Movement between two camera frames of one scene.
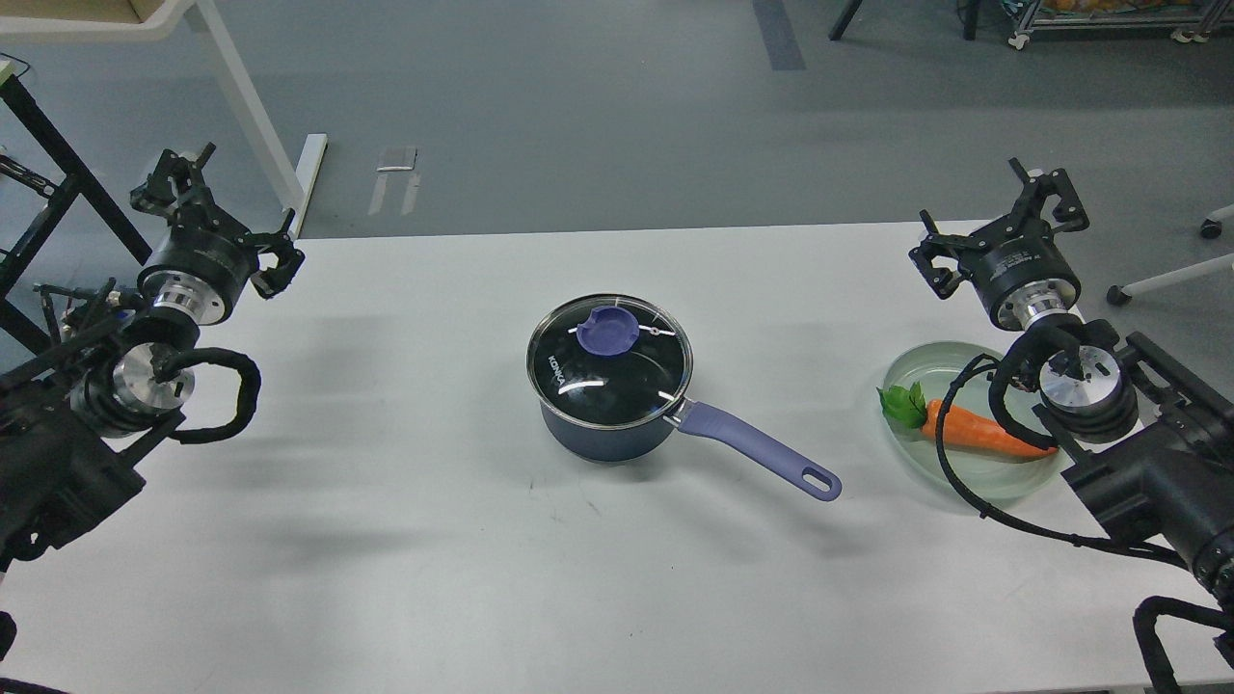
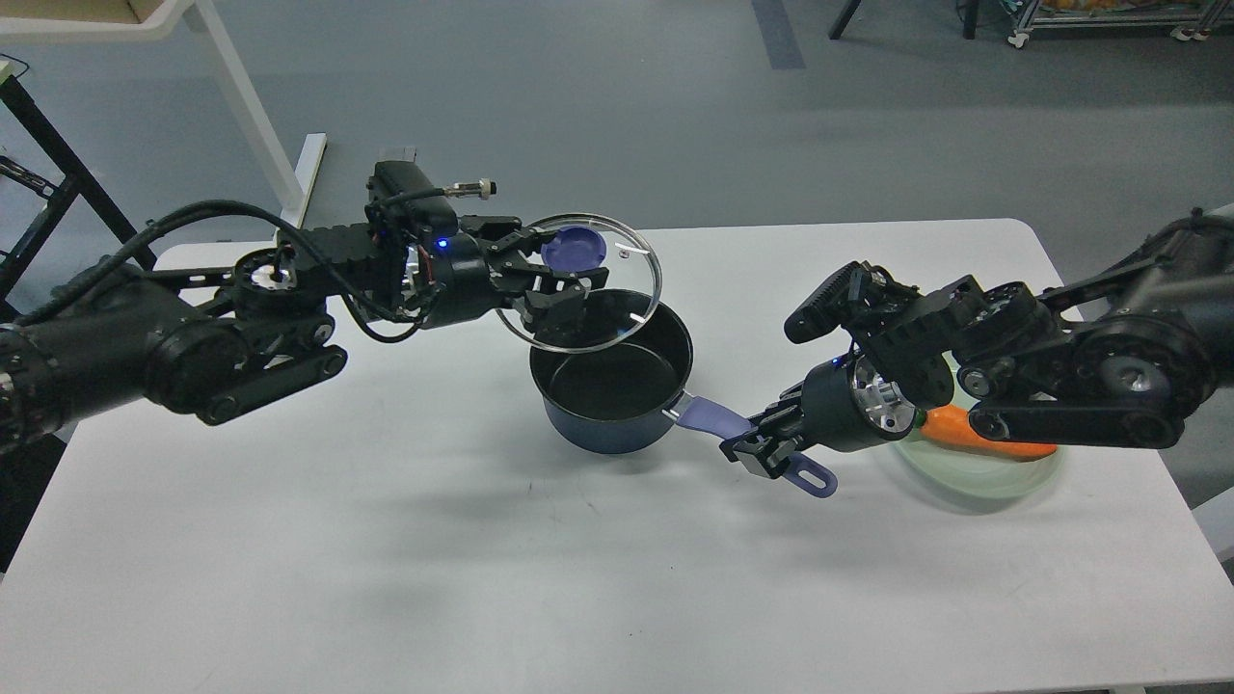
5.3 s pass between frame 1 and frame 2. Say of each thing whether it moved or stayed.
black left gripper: moved
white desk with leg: stayed
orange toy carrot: stayed
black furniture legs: stayed
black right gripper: moved
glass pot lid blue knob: moved
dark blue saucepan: stayed
